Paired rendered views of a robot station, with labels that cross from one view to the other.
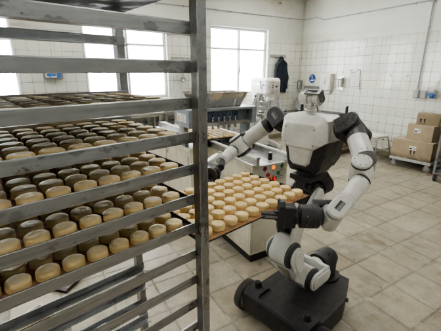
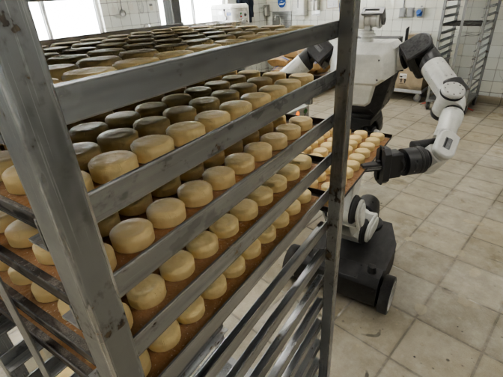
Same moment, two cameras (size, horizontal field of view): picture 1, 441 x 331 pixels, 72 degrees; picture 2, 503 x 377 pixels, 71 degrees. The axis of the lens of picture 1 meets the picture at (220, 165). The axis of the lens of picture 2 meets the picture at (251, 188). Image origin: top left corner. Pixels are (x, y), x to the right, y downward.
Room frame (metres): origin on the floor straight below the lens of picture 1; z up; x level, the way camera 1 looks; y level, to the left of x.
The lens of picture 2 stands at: (0.14, 0.43, 1.47)
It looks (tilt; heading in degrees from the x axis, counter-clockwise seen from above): 28 degrees down; 346
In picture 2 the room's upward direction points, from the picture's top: 3 degrees counter-clockwise
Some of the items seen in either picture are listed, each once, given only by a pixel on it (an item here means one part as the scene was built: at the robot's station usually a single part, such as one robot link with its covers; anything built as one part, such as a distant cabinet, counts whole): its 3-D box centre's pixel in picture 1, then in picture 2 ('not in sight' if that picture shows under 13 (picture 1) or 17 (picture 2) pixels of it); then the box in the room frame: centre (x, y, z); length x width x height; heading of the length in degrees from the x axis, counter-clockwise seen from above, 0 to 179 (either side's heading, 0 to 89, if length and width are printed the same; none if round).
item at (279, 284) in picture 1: (304, 286); (352, 239); (1.62, -0.53, 0.19); 0.64 x 0.52 x 0.33; 132
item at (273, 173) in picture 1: (272, 171); (295, 120); (2.18, -0.39, 0.77); 0.24 x 0.04 x 0.14; 120
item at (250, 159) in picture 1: (197, 137); not in sight; (2.96, 0.23, 0.87); 2.01 x 0.03 x 0.07; 30
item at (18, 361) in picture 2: not in sight; (133, 268); (0.91, 0.56, 0.87); 0.64 x 0.03 x 0.03; 132
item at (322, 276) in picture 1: (308, 272); (356, 224); (1.64, -0.56, 0.28); 0.21 x 0.20 x 0.13; 132
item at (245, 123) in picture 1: (216, 124); not in sight; (2.94, 0.04, 1.01); 0.72 x 0.33 x 0.34; 120
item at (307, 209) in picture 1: (293, 215); (396, 162); (1.02, -0.27, 0.98); 0.12 x 0.10 x 0.13; 87
